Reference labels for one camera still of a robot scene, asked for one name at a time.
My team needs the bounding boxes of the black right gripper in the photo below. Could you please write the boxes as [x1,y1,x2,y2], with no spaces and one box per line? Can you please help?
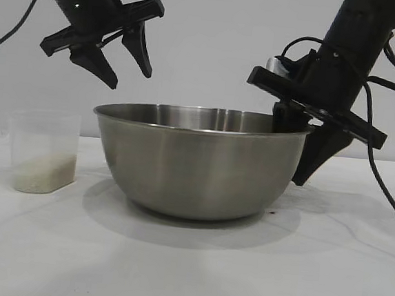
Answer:
[239,34,395,194]

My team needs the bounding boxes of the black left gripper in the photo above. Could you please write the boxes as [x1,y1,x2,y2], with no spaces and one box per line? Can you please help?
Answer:
[23,0,167,95]

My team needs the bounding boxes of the clear plastic measuring cup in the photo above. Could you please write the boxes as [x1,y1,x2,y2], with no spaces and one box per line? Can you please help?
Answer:
[0,105,83,198]

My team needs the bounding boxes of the stainless steel mixing bowl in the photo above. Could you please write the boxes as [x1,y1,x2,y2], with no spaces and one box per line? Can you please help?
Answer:
[84,97,317,231]

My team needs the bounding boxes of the long black drooping cable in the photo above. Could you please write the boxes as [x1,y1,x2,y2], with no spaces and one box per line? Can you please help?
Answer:
[351,75,395,231]

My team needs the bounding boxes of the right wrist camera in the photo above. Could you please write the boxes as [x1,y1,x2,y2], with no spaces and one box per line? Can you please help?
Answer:
[265,45,319,83]

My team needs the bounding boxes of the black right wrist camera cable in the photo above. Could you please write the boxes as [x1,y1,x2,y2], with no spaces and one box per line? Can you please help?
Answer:
[280,33,327,63]

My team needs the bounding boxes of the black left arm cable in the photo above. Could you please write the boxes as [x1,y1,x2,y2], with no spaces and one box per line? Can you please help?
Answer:
[0,0,45,61]

